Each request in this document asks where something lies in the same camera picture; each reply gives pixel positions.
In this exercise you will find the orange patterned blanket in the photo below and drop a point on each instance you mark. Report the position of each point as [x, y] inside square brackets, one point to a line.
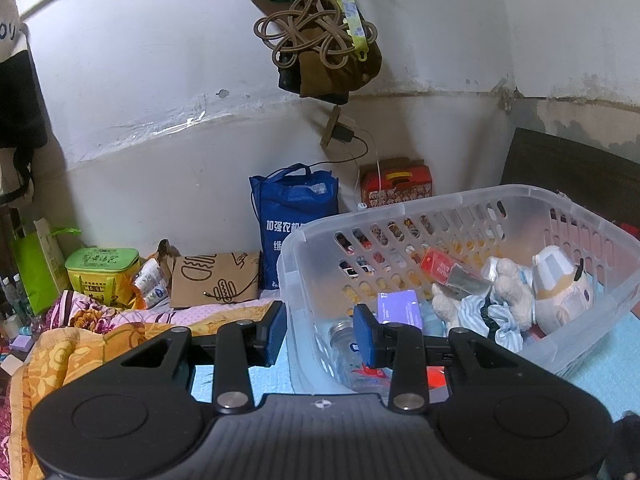
[55, 355]

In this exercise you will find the brown hanging bag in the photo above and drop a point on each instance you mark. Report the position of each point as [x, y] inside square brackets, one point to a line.
[325, 80]

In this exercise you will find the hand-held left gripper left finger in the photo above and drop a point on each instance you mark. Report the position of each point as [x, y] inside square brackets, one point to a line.
[276, 332]

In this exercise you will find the red card box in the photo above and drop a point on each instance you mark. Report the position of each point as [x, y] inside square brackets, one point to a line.
[437, 262]

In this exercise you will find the white plush toy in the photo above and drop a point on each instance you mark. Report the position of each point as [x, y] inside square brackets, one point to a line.
[555, 270]

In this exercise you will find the black wall charger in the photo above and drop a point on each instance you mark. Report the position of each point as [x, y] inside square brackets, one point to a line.
[345, 132]

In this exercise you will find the green paper bag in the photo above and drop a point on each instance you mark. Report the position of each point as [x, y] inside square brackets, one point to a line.
[32, 270]

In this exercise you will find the light blue mat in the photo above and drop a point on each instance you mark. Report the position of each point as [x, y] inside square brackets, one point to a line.
[610, 360]

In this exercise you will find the red gift box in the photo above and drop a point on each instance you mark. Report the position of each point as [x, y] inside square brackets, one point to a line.
[400, 185]

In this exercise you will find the pink floral blanket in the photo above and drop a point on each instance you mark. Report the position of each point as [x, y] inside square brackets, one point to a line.
[85, 317]

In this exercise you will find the dark headboard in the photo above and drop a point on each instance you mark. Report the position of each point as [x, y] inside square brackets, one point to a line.
[565, 165]

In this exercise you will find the clear plastic bottle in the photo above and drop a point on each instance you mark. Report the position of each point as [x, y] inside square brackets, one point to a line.
[7, 292]
[21, 292]

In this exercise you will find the brown printed paper bag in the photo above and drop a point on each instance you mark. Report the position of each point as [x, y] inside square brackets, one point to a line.
[210, 280]

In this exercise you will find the black and white garment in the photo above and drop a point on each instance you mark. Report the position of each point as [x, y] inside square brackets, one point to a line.
[20, 100]

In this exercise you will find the blue striped cloth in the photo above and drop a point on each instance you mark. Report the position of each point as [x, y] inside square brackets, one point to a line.
[505, 327]

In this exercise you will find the blue tote bag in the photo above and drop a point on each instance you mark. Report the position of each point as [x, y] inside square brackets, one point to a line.
[295, 210]

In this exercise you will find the glass jar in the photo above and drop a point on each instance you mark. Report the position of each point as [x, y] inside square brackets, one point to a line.
[345, 345]

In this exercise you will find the white drink carton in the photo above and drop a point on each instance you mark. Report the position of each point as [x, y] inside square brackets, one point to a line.
[157, 297]
[149, 275]

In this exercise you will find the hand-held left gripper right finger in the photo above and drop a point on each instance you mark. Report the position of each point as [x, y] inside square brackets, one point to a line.
[364, 337]

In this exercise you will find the translucent plastic basket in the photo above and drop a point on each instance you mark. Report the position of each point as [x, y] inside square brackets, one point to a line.
[310, 245]

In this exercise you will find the green lunch bag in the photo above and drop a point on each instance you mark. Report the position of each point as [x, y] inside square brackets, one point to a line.
[100, 265]

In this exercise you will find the small purple box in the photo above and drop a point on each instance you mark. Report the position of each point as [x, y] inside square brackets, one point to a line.
[22, 342]

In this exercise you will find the beige teddy bear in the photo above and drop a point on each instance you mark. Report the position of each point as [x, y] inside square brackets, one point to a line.
[510, 285]

